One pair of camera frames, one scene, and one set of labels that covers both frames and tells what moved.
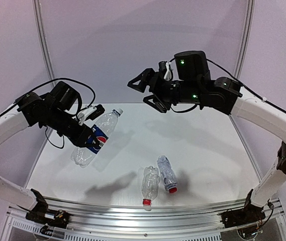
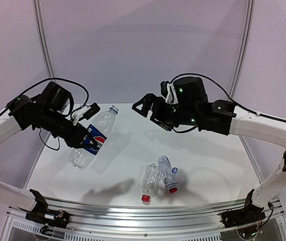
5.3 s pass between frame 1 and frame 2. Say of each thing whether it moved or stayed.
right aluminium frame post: stayed
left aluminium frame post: stayed
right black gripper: moved
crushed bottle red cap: stayed
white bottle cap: moved
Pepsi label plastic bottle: stayed
